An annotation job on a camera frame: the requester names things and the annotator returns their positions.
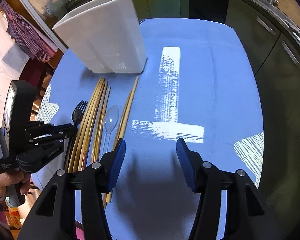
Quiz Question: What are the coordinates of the person's left hand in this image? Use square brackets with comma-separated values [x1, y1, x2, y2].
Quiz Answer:
[0, 170, 31, 198]

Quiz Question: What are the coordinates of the blue star-pattern tablecloth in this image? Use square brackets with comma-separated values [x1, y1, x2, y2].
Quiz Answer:
[31, 17, 265, 240]

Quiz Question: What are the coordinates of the white plastic utensil holder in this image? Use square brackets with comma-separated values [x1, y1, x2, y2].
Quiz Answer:
[52, 0, 147, 74]

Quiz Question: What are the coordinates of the red checkered apron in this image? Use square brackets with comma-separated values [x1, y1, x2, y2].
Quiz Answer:
[0, 0, 58, 63]

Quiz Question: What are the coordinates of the black plastic fork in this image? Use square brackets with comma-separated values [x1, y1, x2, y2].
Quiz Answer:
[64, 100, 89, 170]

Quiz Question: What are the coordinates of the clear plastic spoon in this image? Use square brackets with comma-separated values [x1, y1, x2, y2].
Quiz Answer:
[102, 105, 119, 153]

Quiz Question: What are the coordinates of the dark bamboo chopstick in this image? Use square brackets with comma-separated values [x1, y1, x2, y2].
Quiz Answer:
[91, 81, 108, 163]
[99, 87, 110, 155]

